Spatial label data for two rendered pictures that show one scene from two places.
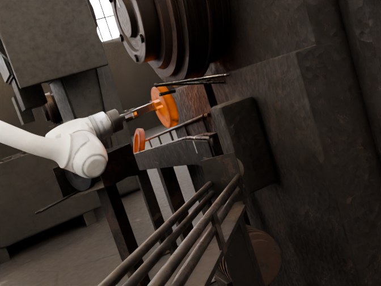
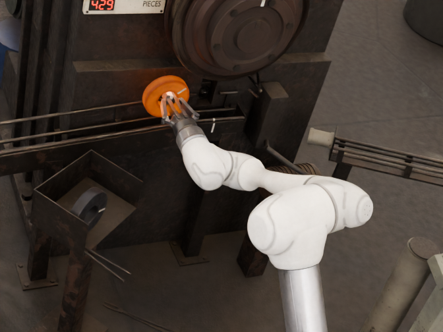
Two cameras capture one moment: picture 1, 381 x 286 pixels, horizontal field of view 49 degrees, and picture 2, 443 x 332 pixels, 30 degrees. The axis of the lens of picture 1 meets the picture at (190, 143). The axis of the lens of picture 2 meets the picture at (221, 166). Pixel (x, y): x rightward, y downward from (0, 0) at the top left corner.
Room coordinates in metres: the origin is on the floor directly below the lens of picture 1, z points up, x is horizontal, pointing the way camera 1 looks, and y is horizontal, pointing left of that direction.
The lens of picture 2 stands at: (1.81, 2.23, 2.39)
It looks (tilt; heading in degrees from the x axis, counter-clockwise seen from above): 39 degrees down; 255
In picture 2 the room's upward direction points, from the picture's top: 17 degrees clockwise
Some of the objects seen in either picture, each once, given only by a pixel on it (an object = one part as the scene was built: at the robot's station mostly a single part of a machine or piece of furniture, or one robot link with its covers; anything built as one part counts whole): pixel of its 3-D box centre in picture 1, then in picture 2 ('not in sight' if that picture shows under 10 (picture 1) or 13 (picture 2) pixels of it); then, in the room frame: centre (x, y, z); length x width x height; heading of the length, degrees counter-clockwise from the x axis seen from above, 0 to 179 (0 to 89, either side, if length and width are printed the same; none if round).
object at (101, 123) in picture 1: (101, 126); (191, 140); (1.41, 0.27, 0.83); 0.09 x 0.06 x 0.09; 19
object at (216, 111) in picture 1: (244, 144); (265, 114); (1.08, -0.13, 0.68); 0.11 x 0.08 x 0.24; 109
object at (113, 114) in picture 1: (121, 118); (183, 124); (1.43, 0.20, 0.84); 0.09 x 0.08 x 0.07; 109
